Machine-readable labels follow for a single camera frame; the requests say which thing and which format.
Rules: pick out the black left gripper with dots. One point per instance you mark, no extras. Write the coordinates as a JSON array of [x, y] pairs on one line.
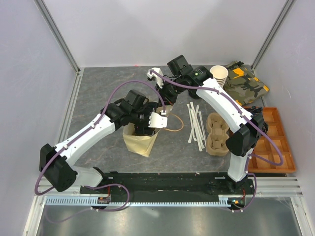
[[140, 129]]

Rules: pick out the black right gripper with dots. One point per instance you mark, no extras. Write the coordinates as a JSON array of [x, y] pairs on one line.
[[166, 99]]

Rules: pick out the brown paper takeout bag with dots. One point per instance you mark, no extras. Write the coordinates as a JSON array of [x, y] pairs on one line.
[[141, 145]]

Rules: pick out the white straw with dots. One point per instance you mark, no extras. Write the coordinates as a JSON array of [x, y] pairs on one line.
[[196, 132], [193, 123], [200, 131]]

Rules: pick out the cardboard cup carrier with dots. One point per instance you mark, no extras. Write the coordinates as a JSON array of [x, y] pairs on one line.
[[217, 130]]

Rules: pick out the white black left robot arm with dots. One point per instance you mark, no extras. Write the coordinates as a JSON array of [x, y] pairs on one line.
[[56, 163]]

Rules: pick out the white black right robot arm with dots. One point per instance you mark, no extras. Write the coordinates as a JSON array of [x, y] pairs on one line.
[[200, 83]]

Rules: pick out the stack of black lids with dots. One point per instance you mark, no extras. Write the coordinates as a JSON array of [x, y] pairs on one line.
[[192, 94]]

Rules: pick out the stack of paper cups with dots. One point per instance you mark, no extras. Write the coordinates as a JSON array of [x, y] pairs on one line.
[[220, 73]]

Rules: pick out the camouflage fabric cloth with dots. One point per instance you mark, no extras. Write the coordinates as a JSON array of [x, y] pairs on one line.
[[242, 85]]

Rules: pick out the orange compartment tray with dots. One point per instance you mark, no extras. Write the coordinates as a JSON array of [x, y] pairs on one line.
[[265, 150]]

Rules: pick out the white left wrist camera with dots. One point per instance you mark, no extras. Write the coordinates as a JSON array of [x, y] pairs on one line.
[[157, 121]]

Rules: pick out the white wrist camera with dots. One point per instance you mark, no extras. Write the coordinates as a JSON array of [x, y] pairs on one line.
[[157, 121], [156, 74]]

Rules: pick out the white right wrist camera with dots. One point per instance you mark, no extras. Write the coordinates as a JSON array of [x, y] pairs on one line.
[[156, 74]]

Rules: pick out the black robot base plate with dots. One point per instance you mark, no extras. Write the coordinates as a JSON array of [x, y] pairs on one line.
[[212, 183]]

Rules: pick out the white slotted cable duct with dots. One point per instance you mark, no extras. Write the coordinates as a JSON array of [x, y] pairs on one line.
[[98, 202]]

